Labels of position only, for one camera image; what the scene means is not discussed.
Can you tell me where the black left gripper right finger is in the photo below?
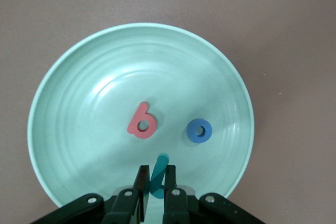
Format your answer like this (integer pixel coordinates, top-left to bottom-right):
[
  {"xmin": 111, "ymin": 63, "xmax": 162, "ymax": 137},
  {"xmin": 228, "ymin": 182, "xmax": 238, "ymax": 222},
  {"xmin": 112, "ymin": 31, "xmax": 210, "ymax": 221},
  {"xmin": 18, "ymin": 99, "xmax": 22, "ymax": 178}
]
[{"xmin": 162, "ymin": 165, "xmax": 263, "ymax": 224}]

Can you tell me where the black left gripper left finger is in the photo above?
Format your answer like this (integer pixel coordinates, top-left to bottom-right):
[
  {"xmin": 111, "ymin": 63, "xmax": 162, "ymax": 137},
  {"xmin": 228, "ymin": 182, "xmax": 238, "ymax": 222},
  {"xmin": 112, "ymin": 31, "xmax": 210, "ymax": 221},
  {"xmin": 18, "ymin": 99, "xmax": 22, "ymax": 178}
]
[{"xmin": 31, "ymin": 165, "xmax": 151, "ymax": 224}]

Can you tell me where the teal foam letter j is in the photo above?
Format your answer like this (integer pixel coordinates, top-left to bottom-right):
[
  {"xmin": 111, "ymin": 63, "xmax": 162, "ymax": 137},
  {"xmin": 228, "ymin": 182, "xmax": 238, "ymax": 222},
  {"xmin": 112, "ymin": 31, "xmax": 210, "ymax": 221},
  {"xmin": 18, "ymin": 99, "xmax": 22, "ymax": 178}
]
[{"xmin": 149, "ymin": 152, "xmax": 170, "ymax": 200}]

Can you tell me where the blue foam letter o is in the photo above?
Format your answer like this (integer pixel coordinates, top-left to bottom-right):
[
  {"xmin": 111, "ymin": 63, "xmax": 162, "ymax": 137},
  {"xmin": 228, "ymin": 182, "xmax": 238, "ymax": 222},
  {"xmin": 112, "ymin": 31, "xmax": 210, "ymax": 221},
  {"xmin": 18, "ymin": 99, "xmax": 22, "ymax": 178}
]
[{"xmin": 186, "ymin": 118, "xmax": 213, "ymax": 145}]

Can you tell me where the pink foam letter g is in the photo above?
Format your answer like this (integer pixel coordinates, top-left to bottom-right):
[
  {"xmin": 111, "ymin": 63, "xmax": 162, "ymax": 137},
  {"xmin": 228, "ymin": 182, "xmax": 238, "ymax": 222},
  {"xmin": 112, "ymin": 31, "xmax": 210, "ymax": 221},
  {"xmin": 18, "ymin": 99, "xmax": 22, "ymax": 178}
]
[{"xmin": 127, "ymin": 101, "xmax": 158, "ymax": 140}]

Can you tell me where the light green plate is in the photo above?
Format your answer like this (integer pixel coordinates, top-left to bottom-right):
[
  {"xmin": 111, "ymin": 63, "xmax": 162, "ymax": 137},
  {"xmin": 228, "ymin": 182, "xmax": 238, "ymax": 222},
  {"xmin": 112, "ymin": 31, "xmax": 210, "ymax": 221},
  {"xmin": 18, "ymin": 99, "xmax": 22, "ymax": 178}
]
[{"xmin": 27, "ymin": 23, "xmax": 255, "ymax": 209}]

